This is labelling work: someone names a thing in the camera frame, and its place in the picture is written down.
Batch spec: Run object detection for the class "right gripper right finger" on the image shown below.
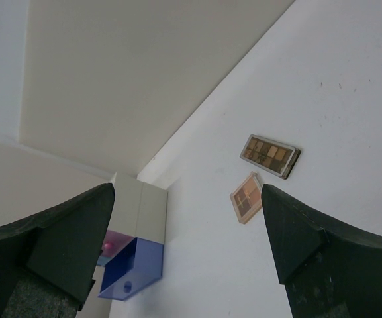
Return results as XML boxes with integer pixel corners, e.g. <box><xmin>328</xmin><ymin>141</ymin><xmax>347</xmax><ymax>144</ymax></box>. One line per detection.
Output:
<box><xmin>261</xmin><ymin>184</ymin><xmax>382</xmax><ymax>317</ymax></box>

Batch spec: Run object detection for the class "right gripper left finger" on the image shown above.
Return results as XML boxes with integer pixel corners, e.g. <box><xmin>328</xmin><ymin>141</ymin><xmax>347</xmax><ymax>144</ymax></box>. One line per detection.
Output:
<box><xmin>0</xmin><ymin>183</ymin><xmax>115</xmax><ymax>317</ymax></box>

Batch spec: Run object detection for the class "light blue drawer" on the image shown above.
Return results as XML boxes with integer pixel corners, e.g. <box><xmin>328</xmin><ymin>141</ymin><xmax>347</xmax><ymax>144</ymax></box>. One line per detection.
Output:
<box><xmin>97</xmin><ymin>255</ymin><xmax>111</xmax><ymax>267</ymax></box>

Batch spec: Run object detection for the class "pink drawer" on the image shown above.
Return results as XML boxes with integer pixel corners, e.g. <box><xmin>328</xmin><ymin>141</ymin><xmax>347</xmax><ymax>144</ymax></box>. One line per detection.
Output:
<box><xmin>102</xmin><ymin>230</ymin><xmax>134</xmax><ymax>258</ymax></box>

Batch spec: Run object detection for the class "white drawer cabinet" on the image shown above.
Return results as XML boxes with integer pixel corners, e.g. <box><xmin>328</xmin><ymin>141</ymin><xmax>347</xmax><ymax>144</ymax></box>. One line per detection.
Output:
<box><xmin>108</xmin><ymin>173</ymin><xmax>167</xmax><ymax>244</ymax></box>

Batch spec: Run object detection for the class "dark blue drawer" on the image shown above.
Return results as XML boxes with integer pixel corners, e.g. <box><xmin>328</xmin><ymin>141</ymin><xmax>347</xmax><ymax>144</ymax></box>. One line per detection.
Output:
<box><xmin>99</xmin><ymin>238</ymin><xmax>164</xmax><ymax>301</ymax></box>

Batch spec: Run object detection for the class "four pan eyeshadow palette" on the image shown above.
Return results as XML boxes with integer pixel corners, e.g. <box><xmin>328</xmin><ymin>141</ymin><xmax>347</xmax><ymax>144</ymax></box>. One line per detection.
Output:
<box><xmin>230</xmin><ymin>172</ymin><xmax>263</xmax><ymax>225</ymax></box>

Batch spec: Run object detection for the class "long brown eyeshadow palette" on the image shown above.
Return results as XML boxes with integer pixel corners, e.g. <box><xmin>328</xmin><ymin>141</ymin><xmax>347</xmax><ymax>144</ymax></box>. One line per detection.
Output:
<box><xmin>240</xmin><ymin>134</ymin><xmax>301</xmax><ymax>180</ymax></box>

